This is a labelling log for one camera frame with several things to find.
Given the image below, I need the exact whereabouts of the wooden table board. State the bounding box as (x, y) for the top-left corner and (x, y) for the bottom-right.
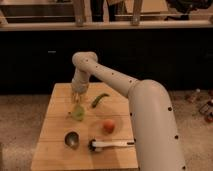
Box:
(31, 83), (138, 171)

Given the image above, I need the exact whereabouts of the orange round fruit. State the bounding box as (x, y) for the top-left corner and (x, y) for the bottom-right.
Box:
(102, 119), (115, 133)

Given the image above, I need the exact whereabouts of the white black brush tool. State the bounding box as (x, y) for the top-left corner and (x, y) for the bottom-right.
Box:
(88, 139), (135, 152)

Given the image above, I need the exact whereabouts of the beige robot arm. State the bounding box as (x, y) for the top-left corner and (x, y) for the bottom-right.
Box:
(72, 52), (187, 171)

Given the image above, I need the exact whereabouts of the grey metal cup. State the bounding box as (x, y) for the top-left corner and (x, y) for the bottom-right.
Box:
(64, 132), (79, 149)

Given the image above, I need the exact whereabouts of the green banana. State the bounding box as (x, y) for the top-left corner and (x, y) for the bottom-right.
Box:
(91, 93), (110, 108)

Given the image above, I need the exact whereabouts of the wooden shelf frame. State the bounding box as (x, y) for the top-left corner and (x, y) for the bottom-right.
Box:
(0, 0), (213, 31)

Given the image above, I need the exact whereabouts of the green plastic cup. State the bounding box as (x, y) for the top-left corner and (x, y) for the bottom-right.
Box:
(71, 104), (85, 121)

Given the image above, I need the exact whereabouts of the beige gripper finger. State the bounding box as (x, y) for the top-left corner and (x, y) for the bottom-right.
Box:
(79, 93), (86, 103)
(71, 93), (77, 103)

